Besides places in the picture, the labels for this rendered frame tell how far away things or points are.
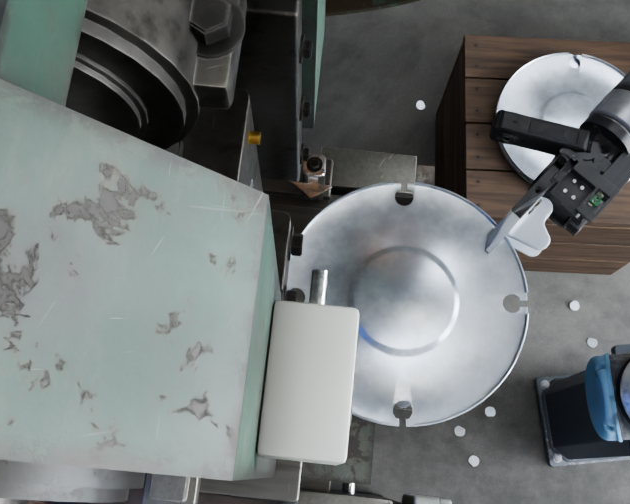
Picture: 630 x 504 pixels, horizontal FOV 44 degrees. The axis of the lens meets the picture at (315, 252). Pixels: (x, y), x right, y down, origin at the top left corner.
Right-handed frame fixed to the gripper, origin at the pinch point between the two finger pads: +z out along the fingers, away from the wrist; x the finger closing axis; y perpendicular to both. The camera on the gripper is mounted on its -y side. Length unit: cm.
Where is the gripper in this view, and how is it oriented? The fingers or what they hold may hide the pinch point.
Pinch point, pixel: (488, 240)
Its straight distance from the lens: 94.5
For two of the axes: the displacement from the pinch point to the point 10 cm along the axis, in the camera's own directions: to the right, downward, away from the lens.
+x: 0.4, 2.2, 9.8
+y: 7.2, 6.7, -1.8
